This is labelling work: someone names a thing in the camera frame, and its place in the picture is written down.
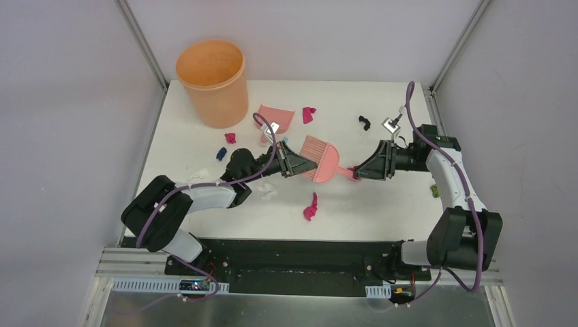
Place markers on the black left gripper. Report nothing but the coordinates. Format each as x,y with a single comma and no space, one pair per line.
283,159

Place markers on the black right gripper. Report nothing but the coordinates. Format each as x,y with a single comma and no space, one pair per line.
382,164

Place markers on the pink hand brush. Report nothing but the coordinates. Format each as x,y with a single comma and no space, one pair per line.
327,157

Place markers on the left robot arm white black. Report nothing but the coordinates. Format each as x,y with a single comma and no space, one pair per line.
155,215

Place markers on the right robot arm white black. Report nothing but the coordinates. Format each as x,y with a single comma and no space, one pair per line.
466,234

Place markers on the white paper scrap centre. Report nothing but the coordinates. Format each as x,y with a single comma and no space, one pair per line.
267,191

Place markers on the pink plastic dustpan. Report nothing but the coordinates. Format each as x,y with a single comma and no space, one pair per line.
283,118

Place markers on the magenta paper scrap bottom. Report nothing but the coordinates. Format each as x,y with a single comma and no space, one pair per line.
310,211

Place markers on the black paper scrap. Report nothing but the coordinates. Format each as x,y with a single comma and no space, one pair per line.
365,122

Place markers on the magenta paper scrap top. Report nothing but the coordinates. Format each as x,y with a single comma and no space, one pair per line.
308,114

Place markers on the green paper scrap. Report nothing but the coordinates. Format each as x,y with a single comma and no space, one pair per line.
434,191

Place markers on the small magenta paper scrap left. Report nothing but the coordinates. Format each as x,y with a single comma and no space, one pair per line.
231,138

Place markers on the dark blue paper scrap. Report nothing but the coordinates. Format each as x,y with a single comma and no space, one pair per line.
221,154

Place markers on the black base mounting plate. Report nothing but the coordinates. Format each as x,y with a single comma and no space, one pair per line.
301,267

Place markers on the orange plastic bin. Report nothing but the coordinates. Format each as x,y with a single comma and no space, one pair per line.
212,72

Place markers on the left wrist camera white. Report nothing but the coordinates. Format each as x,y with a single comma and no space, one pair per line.
269,131

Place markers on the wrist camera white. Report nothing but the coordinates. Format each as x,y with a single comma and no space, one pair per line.
269,131
392,124

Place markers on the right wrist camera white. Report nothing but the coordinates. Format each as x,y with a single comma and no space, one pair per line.
392,124

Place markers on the right white slotted cable duct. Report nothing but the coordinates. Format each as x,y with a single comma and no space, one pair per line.
378,291

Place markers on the white slotted cable duct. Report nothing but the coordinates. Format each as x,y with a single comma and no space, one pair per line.
378,291
197,286

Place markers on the left white slotted cable duct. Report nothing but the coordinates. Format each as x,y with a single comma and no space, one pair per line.
197,286

